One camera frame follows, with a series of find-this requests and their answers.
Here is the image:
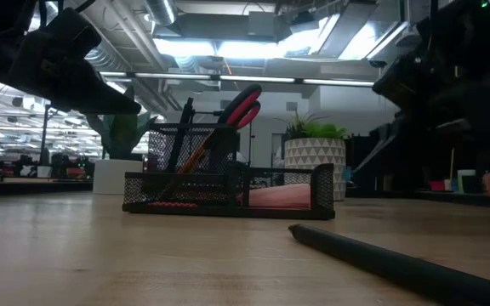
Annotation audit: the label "silver round duct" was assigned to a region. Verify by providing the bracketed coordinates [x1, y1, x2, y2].
[144, 0, 179, 27]

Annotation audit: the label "green plant in patterned pot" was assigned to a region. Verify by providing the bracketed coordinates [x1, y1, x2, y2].
[278, 110, 349, 201]

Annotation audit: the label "orange pencil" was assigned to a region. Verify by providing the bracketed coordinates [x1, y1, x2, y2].
[178, 127, 217, 174]

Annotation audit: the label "long linear ceiling light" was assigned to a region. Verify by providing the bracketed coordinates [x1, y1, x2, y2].
[100, 70, 376, 88]

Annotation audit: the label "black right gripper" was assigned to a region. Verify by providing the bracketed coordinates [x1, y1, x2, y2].
[353, 93, 476, 174]

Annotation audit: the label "red handled scissors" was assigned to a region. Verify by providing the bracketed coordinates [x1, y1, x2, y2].
[191, 110, 254, 167]

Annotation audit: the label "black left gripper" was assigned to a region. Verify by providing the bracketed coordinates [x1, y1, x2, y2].
[9, 29, 142, 116]

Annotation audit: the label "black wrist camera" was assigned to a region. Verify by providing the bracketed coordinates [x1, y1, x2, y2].
[43, 7, 102, 60]
[371, 53, 420, 114]

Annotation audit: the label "black mesh desk organizer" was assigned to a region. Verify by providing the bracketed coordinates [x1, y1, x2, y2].
[121, 122, 337, 221]

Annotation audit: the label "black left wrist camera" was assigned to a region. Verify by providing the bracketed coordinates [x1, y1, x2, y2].
[43, 7, 102, 60]

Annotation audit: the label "pink sticky note pad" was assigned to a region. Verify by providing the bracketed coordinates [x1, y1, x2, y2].
[248, 183, 313, 211]

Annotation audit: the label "black aluminium table frame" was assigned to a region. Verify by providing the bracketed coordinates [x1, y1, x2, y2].
[0, 178, 490, 210]

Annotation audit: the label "teal plant in white pot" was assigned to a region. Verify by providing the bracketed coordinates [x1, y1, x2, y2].
[85, 87, 157, 196]

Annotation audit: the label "orange eraser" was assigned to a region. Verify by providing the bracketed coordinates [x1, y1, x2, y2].
[146, 201, 198, 209]

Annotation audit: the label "black cabinet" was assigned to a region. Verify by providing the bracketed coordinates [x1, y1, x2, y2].
[346, 135, 382, 192]

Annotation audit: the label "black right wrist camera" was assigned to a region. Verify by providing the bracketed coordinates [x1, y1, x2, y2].
[371, 53, 420, 114]

